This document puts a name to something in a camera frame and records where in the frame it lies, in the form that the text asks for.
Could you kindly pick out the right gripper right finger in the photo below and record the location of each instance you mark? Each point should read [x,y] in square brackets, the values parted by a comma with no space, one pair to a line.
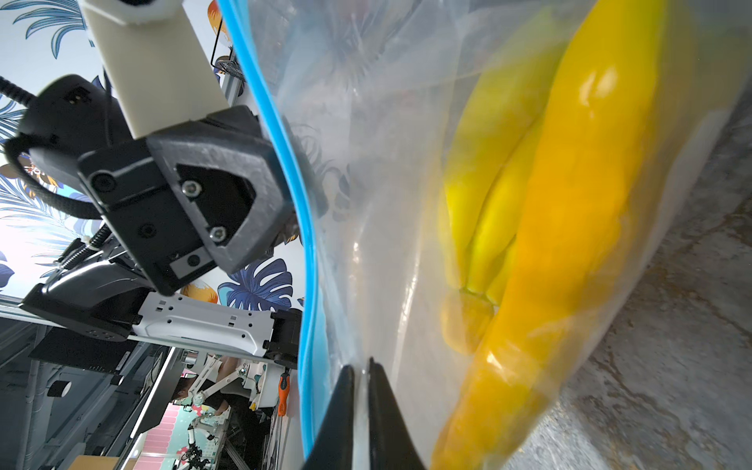
[390,446]

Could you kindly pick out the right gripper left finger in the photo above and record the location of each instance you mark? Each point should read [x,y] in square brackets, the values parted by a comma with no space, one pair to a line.
[333,449]

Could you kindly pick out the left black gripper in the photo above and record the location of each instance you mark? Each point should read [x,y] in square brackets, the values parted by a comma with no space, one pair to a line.
[193,197]

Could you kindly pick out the clear zip-top bag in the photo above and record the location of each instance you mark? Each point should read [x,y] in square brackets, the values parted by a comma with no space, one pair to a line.
[362,99]

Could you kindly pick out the yellow banana bunch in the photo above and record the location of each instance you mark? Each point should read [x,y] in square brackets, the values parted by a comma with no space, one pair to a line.
[488,165]

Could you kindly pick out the orange-yellow banana pair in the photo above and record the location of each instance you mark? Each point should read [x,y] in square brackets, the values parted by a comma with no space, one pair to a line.
[612,126]

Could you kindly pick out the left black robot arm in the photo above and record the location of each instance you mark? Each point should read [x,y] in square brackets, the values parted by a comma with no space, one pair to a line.
[95,289]

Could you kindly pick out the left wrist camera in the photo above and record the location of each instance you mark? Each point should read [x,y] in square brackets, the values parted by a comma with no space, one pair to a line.
[154,59]

